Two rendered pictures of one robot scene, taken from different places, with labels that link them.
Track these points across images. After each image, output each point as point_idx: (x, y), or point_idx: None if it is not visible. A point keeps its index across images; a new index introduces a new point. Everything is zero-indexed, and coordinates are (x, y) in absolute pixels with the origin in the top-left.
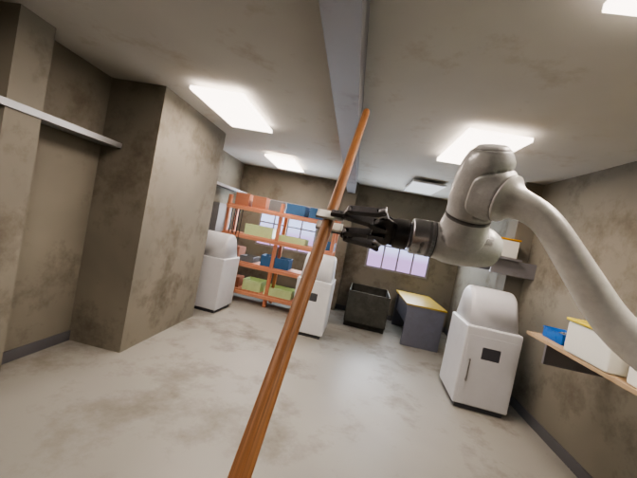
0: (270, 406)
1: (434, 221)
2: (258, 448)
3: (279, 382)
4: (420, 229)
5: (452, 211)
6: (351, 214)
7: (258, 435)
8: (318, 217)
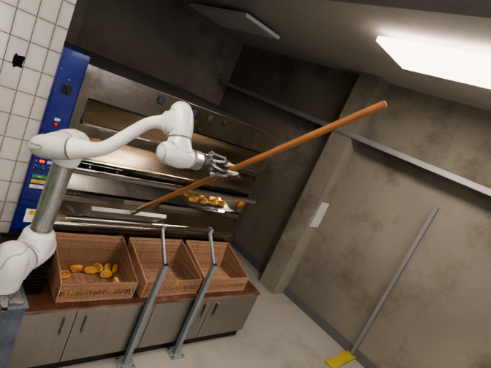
0: (175, 190)
1: (192, 149)
2: (169, 193)
3: (179, 189)
4: None
5: None
6: (221, 160)
7: (172, 192)
8: None
